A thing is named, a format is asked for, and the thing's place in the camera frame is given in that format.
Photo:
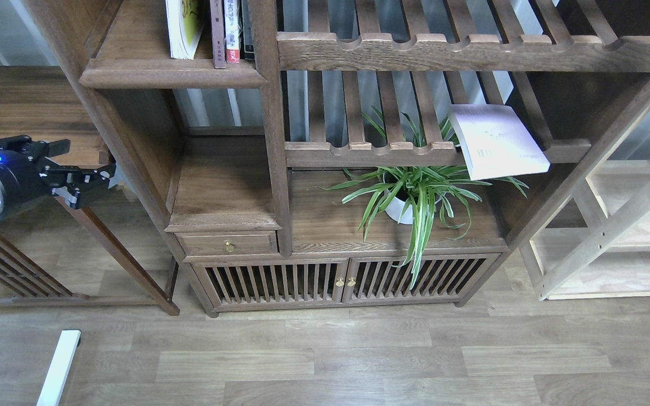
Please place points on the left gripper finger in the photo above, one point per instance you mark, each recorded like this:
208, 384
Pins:
39, 153
78, 187

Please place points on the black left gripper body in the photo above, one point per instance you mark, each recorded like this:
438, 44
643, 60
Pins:
21, 184

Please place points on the white and yellow book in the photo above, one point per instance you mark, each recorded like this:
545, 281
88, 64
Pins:
185, 21

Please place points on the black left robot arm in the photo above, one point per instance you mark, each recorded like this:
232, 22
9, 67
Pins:
28, 174

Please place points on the light wooden shelf unit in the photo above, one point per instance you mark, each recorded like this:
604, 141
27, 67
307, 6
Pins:
609, 256

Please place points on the dark wooden side table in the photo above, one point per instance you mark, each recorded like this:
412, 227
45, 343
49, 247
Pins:
39, 101

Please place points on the dark wooden bookshelf cabinet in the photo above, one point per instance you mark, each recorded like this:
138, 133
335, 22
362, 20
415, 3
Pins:
254, 147

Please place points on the white metal leg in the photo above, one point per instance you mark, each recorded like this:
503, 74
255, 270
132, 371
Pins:
59, 368

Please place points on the small wooden drawer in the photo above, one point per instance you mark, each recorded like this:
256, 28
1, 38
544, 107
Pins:
212, 243

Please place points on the red white upright book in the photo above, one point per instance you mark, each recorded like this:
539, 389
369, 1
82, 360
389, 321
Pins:
231, 11

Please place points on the maroon upright book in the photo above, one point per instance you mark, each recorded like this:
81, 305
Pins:
217, 34

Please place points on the dark upright book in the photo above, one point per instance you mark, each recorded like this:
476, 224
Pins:
247, 49

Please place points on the right slatted cabinet door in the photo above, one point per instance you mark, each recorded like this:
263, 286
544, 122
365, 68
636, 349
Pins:
442, 278

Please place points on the white plant pot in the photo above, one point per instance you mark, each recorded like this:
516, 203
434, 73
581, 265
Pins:
403, 205

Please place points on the green spider plant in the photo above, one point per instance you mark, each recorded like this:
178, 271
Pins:
447, 181

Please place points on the pale pink book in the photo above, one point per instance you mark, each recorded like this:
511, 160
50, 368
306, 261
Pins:
495, 142

